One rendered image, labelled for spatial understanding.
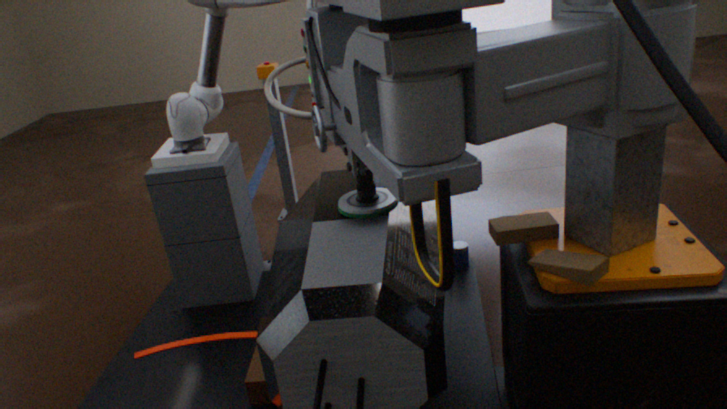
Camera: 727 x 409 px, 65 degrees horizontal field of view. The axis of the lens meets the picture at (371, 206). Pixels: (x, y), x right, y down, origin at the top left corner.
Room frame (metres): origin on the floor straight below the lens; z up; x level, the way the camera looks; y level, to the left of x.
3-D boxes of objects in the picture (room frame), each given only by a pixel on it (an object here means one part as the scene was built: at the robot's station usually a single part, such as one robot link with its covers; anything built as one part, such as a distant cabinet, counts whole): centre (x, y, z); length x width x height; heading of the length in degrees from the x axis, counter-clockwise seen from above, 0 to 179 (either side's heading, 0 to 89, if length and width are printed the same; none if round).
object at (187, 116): (2.91, 0.89, 1.02); 0.18 x 0.16 x 0.22; 163
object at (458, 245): (2.81, -0.46, 0.08); 0.10 x 0.10 x 0.13
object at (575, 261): (1.41, -0.53, 0.80); 0.20 x 0.10 x 0.05; 39
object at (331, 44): (1.83, -0.01, 1.30); 0.36 x 0.22 x 0.45; 13
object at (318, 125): (1.77, 0.10, 1.18); 0.15 x 0.10 x 0.15; 13
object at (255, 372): (2.03, 0.53, 0.07); 0.30 x 0.12 x 0.12; 176
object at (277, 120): (3.85, 0.57, 0.54); 0.20 x 0.20 x 1.09; 83
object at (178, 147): (2.88, 0.89, 0.88); 0.22 x 0.18 x 0.06; 2
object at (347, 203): (1.91, 0.01, 0.85); 0.21 x 0.21 x 0.01
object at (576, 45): (1.47, -0.54, 1.34); 0.74 x 0.34 x 0.25; 117
